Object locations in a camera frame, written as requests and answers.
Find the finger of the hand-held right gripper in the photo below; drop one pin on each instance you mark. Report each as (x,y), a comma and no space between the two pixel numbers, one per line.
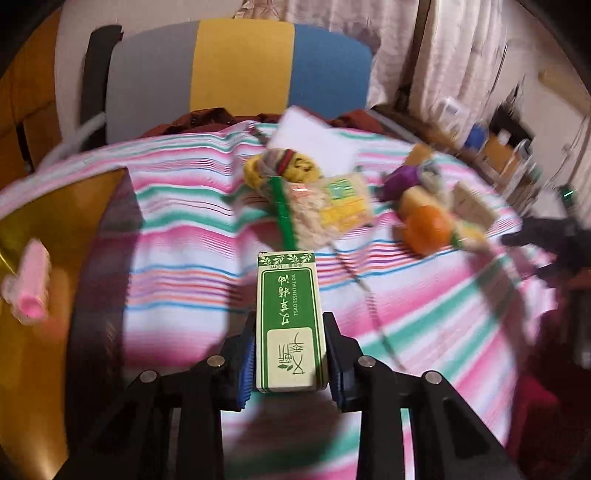
(556,272)
(535,230)

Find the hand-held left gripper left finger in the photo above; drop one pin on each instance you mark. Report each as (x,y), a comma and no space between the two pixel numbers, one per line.
(245,374)

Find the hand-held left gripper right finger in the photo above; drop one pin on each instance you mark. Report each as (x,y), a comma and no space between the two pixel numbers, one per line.
(338,378)

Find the green and white carton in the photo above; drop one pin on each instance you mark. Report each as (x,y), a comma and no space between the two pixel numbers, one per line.
(288,323)

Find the beige paper box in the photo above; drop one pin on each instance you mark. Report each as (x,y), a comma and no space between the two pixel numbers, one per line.
(473,205)

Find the beige knitted sock bundle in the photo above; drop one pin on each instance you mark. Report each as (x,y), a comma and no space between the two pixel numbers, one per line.
(431,177)

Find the purple snack packet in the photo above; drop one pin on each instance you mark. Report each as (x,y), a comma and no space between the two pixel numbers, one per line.
(400,182)

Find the yellow knitted toy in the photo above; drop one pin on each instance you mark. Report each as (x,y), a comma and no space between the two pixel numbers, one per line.
(300,167)

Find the white sponge block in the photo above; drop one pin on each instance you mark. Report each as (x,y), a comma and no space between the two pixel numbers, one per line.
(314,138)

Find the brown cardboard box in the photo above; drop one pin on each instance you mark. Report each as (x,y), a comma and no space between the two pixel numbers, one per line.
(498,150)

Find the orange fruit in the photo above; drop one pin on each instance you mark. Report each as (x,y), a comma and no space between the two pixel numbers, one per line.
(427,228)

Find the blue container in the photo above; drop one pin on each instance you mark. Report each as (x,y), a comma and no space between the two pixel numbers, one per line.
(474,134)

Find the striped cloth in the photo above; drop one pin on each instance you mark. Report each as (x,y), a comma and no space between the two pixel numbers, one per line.
(194,240)

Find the dark red stool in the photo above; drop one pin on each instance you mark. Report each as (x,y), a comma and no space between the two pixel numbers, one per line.
(540,415)

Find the white printed box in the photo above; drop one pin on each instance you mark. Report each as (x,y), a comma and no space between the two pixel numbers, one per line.
(450,111)

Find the green toothbrush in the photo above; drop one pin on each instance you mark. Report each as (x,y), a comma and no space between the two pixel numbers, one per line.
(282,207)

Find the clear noodle packet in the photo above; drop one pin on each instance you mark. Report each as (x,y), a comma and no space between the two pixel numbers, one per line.
(332,207)

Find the white curtain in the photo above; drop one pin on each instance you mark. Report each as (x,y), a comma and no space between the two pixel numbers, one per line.
(461,50)

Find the gold tray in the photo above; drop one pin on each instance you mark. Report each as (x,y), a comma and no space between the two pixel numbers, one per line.
(51,207)

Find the grey yellow blue chair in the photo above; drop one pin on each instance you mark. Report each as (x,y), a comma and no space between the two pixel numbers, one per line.
(240,64)

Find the yellow cabinet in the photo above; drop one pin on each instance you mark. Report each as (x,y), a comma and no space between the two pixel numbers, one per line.
(25,101)

